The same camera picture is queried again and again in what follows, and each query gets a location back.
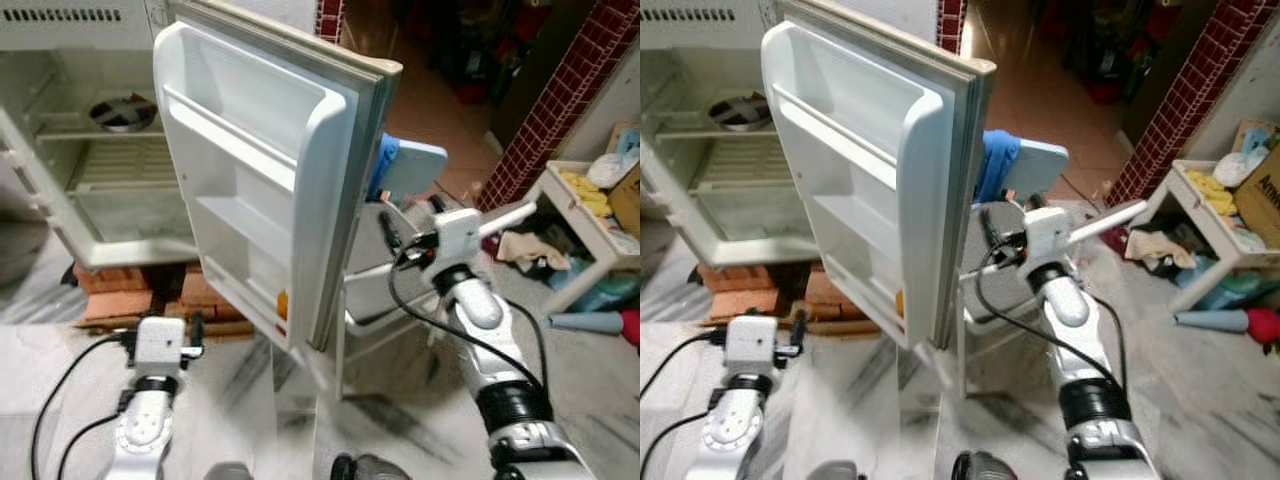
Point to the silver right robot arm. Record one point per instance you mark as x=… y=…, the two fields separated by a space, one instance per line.
x=1065 y=305
x=480 y=310

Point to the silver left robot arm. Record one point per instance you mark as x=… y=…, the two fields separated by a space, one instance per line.
x=730 y=430
x=145 y=430

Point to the white fridge door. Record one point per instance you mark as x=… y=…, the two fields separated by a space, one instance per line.
x=260 y=130
x=870 y=130

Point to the white fridge body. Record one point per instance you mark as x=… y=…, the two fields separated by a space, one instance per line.
x=60 y=60
x=690 y=60

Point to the light blue chair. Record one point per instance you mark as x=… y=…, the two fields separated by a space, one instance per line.
x=1038 y=167
x=418 y=168

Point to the blue cloth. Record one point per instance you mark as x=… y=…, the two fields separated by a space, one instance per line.
x=380 y=165
x=992 y=165

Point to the red bricks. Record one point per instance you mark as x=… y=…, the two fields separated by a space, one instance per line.
x=740 y=292
x=130 y=295

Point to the beige cloth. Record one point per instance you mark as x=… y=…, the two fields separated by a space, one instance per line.
x=1155 y=245
x=525 y=248

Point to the robot left leg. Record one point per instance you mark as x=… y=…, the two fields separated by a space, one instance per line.
x=832 y=471
x=228 y=471

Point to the robot leg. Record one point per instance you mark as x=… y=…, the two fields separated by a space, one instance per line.
x=228 y=471
x=990 y=467
x=370 y=468
x=832 y=471

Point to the yellow cloth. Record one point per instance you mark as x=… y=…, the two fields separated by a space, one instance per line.
x=588 y=192
x=1210 y=190

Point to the white shelf rack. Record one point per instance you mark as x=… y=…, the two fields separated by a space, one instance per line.
x=1205 y=250
x=590 y=235

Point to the red object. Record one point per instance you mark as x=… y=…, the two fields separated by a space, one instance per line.
x=1265 y=326
x=632 y=326

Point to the red brick tile pillar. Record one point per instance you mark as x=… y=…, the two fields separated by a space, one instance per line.
x=1190 y=100
x=560 y=100

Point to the grey blue cone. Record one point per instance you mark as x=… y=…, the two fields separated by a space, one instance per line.
x=1212 y=320
x=585 y=321

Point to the cardboard box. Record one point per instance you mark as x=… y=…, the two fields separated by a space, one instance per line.
x=1262 y=195
x=628 y=195

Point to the robot right leg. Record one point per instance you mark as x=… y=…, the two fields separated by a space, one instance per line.
x=370 y=468
x=990 y=467

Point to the metal bowl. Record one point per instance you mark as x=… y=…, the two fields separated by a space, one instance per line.
x=740 y=112
x=122 y=113

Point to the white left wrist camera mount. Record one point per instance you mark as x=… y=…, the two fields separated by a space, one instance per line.
x=752 y=343
x=160 y=345

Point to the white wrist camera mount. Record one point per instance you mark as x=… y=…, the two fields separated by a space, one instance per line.
x=1047 y=235
x=160 y=345
x=752 y=343
x=460 y=237

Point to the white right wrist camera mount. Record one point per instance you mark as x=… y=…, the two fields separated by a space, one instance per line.
x=1047 y=235
x=460 y=237

